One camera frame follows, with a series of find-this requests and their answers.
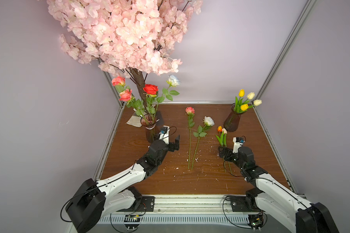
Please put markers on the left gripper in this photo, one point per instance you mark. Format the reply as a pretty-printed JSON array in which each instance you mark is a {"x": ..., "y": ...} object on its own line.
[{"x": 176, "y": 144}]

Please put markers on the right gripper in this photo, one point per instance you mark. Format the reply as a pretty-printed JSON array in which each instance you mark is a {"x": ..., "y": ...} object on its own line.
[{"x": 225, "y": 153}]

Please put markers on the pale pink tulip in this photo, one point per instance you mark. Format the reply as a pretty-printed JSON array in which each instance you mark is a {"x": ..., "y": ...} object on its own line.
[{"x": 224, "y": 133}]

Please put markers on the orange tulip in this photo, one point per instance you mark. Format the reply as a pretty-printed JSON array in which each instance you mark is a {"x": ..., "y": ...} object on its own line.
[{"x": 220, "y": 137}]

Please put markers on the white rose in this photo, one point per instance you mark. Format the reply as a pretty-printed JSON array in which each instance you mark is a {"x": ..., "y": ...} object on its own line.
[
  {"x": 168, "y": 92},
  {"x": 201, "y": 132}
]

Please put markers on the yellow tulip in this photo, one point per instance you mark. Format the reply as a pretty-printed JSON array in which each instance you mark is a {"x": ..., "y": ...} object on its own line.
[
  {"x": 239, "y": 101},
  {"x": 242, "y": 108}
]

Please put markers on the red rose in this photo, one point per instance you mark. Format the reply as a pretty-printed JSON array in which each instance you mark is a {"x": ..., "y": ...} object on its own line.
[{"x": 151, "y": 92}]

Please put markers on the white tulip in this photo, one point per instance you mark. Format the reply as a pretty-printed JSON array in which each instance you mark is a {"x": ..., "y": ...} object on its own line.
[{"x": 255, "y": 104}]

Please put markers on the pink orange rose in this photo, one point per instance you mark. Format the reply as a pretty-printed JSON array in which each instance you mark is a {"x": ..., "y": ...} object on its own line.
[{"x": 123, "y": 90}]

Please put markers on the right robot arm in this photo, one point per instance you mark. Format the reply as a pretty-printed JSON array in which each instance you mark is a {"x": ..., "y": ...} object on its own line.
[{"x": 314, "y": 219}]

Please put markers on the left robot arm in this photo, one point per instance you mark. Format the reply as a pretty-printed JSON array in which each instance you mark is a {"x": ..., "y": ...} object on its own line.
[{"x": 95, "y": 199}]

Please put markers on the dark glass vase left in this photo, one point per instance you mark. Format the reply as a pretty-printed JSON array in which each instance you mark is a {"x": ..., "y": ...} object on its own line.
[{"x": 151, "y": 129}]

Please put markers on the dark glass vase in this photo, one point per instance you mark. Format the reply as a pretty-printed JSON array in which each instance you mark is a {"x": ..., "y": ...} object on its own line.
[
  {"x": 151, "y": 129},
  {"x": 231, "y": 123}
]

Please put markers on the dark glass vase right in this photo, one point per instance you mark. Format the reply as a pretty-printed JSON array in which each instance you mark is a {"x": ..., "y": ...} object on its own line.
[{"x": 231, "y": 123}]

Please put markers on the beige paper sheet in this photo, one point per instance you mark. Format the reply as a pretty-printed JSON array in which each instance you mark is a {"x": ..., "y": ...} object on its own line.
[{"x": 135, "y": 120}]

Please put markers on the right controller board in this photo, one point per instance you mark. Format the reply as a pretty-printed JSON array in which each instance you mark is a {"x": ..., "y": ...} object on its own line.
[{"x": 256, "y": 222}]

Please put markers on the controller board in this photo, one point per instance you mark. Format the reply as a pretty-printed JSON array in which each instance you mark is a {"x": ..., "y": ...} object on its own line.
[
  {"x": 132, "y": 222},
  {"x": 256, "y": 222}
]

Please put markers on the left controller board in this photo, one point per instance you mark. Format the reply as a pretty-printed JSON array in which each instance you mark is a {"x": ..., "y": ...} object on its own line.
[{"x": 132, "y": 222}]

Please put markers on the pink cherry blossom tree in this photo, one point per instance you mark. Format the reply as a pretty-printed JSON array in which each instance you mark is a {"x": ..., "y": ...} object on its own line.
[{"x": 130, "y": 39}]

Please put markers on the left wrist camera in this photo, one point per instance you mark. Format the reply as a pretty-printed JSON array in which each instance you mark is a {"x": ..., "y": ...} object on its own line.
[{"x": 164, "y": 134}]

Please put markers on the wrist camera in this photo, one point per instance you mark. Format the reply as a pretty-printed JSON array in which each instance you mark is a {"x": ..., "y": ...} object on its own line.
[
  {"x": 238, "y": 142},
  {"x": 164, "y": 134}
]

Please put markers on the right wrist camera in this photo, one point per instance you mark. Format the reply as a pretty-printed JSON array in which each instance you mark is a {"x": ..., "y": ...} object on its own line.
[{"x": 238, "y": 142}]

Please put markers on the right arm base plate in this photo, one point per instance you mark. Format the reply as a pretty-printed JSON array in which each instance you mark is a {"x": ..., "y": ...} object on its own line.
[{"x": 242, "y": 204}]

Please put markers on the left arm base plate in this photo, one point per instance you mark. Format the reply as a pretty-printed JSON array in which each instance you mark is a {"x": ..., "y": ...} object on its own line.
[{"x": 144, "y": 204}]

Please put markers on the aluminium front rail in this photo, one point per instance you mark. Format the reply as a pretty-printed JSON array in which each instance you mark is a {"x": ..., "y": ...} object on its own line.
[{"x": 202, "y": 204}]

